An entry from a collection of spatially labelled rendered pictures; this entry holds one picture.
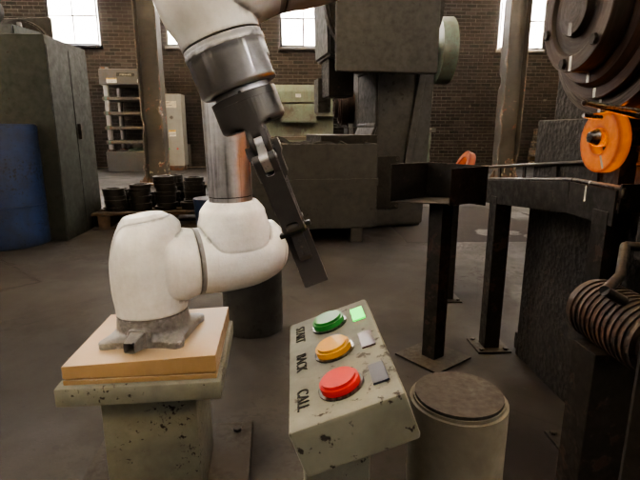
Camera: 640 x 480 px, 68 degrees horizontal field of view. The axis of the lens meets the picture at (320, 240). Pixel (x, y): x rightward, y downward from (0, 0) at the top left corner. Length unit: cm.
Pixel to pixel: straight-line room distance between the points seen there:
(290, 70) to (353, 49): 749
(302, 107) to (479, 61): 424
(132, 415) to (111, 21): 1117
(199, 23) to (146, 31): 754
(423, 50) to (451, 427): 355
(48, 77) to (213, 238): 317
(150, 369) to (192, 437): 21
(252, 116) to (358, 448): 34
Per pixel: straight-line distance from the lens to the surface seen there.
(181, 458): 120
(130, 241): 105
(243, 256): 108
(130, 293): 107
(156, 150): 795
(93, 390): 107
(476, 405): 63
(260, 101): 53
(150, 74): 799
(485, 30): 1216
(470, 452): 63
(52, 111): 412
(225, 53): 53
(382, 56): 386
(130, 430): 118
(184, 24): 55
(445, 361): 188
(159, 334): 109
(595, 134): 137
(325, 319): 61
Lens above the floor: 84
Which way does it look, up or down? 13 degrees down
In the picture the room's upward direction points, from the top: straight up
